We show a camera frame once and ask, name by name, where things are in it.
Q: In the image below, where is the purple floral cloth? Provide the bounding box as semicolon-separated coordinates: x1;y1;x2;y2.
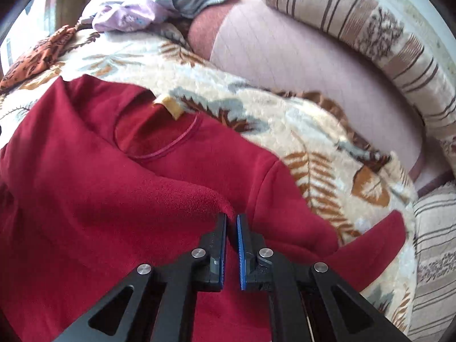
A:
92;0;179;32

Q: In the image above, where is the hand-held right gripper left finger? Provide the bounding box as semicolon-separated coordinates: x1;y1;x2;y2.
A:
53;213;229;342

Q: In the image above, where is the pink quilted mattress pad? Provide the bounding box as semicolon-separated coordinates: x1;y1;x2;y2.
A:
187;0;426;186

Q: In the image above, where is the patterned glass window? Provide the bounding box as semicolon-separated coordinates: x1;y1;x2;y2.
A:
0;0;61;75

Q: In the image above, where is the leaf print fleece blanket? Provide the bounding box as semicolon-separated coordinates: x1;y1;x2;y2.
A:
0;28;419;335

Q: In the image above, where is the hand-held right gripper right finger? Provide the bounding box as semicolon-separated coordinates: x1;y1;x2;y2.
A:
236;214;410;342

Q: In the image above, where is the striped floral bolster pillow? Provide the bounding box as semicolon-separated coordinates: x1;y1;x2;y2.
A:
253;0;456;172

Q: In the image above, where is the red sweater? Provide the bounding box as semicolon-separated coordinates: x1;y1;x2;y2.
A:
0;75;407;342

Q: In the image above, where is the orange floral cloth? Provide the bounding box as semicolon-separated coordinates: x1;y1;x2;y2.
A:
0;25;77;89

